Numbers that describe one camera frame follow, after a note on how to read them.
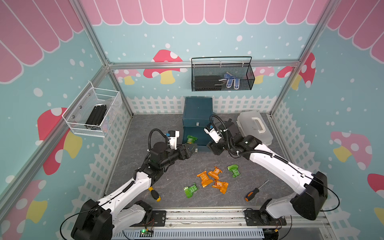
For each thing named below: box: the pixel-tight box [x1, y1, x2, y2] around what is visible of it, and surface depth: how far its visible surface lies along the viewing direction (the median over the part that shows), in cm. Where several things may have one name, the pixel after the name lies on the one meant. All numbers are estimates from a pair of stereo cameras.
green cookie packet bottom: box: [183, 183, 199, 198], surface depth 84 cm
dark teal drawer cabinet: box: [182, 97, 213, 138], surface depth 96 cm
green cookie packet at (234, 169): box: [227, 164, 240, 178], surface depth 91 cm
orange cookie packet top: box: [208, 166, 223, 180], surface depth 91 cm
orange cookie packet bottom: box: [212, 180, 229, 194], surface depth 85 cm
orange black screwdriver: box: [245, 179, 270, 202], surface depth 82 cm
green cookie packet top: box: [186, 134, 198, 144], surface depth 96 cm
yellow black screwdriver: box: [148, 186, 162, 202], surface depth 81 cm
